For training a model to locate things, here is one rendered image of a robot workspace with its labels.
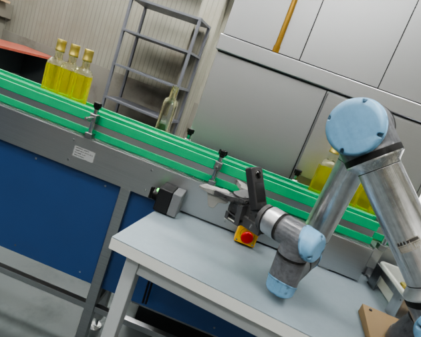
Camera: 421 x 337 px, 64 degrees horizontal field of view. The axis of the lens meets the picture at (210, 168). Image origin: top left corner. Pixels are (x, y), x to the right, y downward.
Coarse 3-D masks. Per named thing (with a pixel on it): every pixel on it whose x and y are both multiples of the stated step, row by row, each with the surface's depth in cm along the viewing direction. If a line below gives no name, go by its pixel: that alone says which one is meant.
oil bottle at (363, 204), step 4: (364, 192) 120; (360, 196) 122; (364, 196) 121; (360, 200) 121; (364, 200) 121; (368, 200) 121; (356, 204) 122; (360, 204) 121; (364, 204) 121; (368, 204) 121; (356, 208) 122; (360, 208) 122; (364, 208) 121; (368, 208) 121; (368, 212) 121
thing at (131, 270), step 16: (128, 272) 92; (144, 272) 91; (128, 288) 92; (176, 288) 89; (112, 304) 95; (128, 304) 97; (208, 304) 87; (112, 320) 95; (240, 320) 85; (112, 336) 96; (272, 336) 84
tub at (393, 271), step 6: (384, 264) 114; (390, 264) 115; (384, 270) 109; (390, 270) 114; (396, 270) 114; (390, 276) 105; (396, 276) 114; (402, 276) 114; (396, 282) 101; (402, 288) 98
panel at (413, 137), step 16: (336, 96) 129; (320, 112) 131; (320, 128) 133; (400, 128) 128; (416, 128) 128; (320, 144) 134; (416, 144) 129; (304, 160) 136; (320, 160) 135; (336, 160) 134; (416, 160) 130; (304, 176) 137; (416, 176) 131; (416, 192) 132
